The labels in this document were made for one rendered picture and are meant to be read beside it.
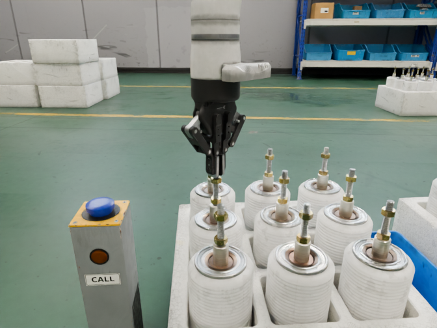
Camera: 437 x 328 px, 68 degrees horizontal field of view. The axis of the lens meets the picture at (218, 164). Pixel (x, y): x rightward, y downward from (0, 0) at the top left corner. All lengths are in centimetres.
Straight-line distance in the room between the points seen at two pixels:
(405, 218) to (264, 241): 43
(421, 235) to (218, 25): 65
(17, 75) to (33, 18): 339
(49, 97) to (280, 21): 374
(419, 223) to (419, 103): 207
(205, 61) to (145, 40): 535
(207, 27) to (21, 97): 287
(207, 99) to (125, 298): 32
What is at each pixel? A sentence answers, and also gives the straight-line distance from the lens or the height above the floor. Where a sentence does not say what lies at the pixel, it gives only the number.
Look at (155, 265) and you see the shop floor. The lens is 90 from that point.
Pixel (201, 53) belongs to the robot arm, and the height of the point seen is 53.
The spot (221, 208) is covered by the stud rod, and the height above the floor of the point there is 34.
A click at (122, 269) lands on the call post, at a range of 51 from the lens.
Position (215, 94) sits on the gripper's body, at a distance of 47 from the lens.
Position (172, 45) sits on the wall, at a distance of 571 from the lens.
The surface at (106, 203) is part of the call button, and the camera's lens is 50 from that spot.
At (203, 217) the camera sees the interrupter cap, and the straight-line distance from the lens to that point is 59.
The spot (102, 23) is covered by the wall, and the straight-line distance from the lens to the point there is 605.
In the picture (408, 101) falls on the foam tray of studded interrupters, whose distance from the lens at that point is 284.
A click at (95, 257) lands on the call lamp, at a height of 26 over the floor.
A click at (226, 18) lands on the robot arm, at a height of 57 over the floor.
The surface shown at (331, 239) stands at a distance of 62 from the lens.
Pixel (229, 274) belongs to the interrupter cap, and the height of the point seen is 25.
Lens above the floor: 55
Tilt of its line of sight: 21 degrees down
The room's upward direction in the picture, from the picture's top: straight up
